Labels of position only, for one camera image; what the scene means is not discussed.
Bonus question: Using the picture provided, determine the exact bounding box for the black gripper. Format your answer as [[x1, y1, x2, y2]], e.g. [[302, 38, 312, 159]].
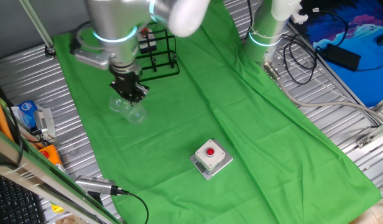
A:
[[109, 63, 150, 105]]

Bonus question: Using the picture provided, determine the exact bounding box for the clear glass cup with handle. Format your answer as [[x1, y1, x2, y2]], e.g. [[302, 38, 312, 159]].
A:
[[109, 95, 148, 124]]

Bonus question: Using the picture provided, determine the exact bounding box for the red button grey box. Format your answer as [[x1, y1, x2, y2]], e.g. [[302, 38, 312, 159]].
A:
[[137, 27, 157, 54]]

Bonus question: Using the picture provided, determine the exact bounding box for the orange box red button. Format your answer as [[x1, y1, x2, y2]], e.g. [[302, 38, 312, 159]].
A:
[[39, 144, 63, 167]]

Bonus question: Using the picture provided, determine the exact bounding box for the red button box with baseplate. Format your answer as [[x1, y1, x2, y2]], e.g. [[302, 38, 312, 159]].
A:
[[189, 138, 234, 180]]

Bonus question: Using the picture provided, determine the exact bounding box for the blue tissue pack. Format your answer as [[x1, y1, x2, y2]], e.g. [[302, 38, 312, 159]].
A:
[[11, 100, 39, 130]]

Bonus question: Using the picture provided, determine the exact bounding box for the green cloth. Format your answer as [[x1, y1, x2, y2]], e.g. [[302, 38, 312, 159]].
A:
[[53, 0, 382, 224]]

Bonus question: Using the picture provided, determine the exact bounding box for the thin metal strut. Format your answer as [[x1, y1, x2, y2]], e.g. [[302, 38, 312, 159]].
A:
[[19, 0, 57, 58]]

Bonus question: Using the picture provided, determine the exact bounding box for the silver robot mounting plate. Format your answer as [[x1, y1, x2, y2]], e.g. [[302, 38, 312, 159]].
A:
[[262, 46, 293, 82]]

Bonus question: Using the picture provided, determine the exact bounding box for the black keyboard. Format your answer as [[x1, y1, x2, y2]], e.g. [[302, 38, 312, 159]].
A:
[[0, 173, 47, 224]]

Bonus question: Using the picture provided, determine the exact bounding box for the white power strip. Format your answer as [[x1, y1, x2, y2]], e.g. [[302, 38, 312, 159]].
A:
[[289, 2, 309, 25]]

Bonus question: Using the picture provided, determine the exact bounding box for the black power adapter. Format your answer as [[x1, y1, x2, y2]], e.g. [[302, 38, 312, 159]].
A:
[[315, 42, 362, 72]]

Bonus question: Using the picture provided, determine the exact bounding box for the blue patterned mat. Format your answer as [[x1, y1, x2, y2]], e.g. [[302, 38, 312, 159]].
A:
[[298, 0, 383, 108]]

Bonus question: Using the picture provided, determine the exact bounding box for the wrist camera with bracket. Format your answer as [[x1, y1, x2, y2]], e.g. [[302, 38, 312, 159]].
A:
[[69, 21, 114, 71]]

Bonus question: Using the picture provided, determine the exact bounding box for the black wire cup rack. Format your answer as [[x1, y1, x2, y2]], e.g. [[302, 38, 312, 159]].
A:
[[135, 26, 181, 82]]

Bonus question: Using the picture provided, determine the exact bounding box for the silver ribbed camera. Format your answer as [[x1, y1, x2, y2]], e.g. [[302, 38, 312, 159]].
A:
[[34, 107, 57, 138]]

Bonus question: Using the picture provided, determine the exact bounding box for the silver camera on stand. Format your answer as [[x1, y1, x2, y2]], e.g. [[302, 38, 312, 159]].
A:
[[74, 174, 129, 197]]

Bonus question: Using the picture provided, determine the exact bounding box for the black camera cable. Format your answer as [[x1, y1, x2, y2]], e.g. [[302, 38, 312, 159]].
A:
[[116, 189, 150, 224]]

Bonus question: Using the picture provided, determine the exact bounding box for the aluminium frame beam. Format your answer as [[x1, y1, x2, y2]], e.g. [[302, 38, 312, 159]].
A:
[[0, 124, 121, 224]]

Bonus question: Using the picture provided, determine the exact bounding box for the black cable bundle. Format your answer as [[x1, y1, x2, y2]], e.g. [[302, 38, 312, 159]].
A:
[[282, 30, 320, 86]]

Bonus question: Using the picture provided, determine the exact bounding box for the thick grey cable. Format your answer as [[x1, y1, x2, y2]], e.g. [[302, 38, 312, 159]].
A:
[[262, 61, 383, 125]]

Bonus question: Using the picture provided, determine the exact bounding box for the aluminium rail with bracket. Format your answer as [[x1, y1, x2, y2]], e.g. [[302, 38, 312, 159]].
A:
[[355, 119, 383, 149]]

